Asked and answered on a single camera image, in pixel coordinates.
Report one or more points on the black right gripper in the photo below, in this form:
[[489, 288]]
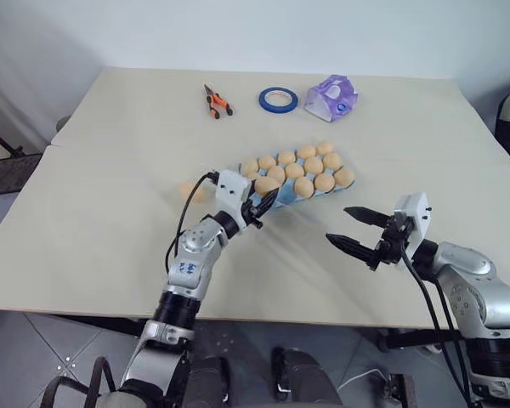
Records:
[[393, 242]]

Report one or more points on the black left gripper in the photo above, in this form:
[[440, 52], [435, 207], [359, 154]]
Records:
[[251, 216]]

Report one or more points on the tan egg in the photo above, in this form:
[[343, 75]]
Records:
[[267, 185], [251, 167], [294, 171], [304, 187], [307, 151], [314, 165], [267, 162], [324, 182], [344, 177], [324, 148], [275, 172], [287, 157], [186, 188], [332, 160]]

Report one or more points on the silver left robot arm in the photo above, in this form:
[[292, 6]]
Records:
[[195, 244]]

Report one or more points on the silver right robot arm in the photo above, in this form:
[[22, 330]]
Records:
[[493, 289]]

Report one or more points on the blue egg carton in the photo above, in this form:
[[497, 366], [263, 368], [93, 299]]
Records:
[[287, 198]]

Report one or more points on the blue tape roll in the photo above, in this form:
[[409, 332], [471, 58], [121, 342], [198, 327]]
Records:
[[263, 102]]

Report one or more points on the orange black pliers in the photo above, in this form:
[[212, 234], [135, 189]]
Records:
[[216, 104]]

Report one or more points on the purple white paper package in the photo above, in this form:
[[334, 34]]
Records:
[[323, 102]]

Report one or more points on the dark rounded shape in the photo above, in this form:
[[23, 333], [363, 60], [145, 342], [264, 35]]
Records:
[[306, 378]]

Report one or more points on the black curved tube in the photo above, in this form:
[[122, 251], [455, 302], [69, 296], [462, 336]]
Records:
[[97, 374]]

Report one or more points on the black metal stand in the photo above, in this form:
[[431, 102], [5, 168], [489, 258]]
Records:
[[8, 170]]

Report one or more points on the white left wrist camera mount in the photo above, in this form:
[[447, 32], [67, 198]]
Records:
[[231, 191]]

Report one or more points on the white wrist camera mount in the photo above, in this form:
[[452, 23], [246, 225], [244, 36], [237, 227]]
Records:
[[231, 191], [416, 217]]

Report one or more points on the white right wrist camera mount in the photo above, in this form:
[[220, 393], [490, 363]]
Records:
[[416, 217]]

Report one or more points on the black table frame bar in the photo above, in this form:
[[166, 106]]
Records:
[[416, 338]]

